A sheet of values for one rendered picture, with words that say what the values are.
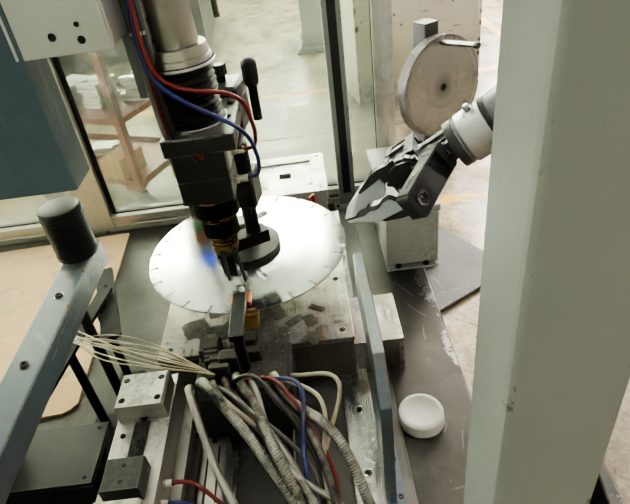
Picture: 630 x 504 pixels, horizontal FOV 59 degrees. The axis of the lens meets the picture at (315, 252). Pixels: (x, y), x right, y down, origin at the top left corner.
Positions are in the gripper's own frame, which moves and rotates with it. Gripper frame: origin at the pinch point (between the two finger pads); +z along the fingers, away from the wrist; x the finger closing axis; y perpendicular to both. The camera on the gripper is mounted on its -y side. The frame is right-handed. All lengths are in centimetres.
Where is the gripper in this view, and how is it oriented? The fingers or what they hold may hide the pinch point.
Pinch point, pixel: (352, 217)
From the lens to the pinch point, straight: 86.9
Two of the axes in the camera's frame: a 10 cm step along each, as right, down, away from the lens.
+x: -6.5, -6.7, -3.6
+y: 1.5, -5.8, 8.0
